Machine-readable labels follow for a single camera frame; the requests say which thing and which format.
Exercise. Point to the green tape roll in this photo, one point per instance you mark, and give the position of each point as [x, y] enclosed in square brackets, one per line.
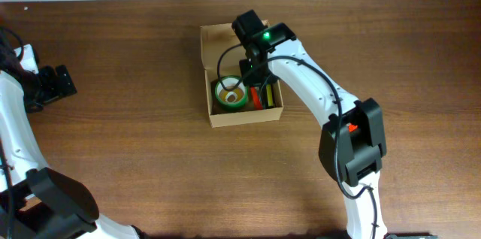
[230, 83]

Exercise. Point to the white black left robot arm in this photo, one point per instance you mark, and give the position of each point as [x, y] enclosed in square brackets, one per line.
[37, 201]

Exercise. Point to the small yellow tape roll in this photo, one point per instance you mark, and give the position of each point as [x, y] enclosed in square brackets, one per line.
[231, 97]

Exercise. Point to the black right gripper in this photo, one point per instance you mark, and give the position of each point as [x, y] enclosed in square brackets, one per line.
[245, 65]

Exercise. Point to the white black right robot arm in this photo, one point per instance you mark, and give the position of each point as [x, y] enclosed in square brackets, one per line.
[353, 140]

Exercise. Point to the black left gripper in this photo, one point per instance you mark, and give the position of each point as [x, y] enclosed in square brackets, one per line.
[54, 89]

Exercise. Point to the yellow highlighter pen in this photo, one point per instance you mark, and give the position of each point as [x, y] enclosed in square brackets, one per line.
[269, 96]

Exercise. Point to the cardboard box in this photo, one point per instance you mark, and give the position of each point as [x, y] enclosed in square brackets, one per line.
[215, 39]

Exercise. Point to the red utility knife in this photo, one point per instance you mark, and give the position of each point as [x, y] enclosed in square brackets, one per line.
[352, 127]

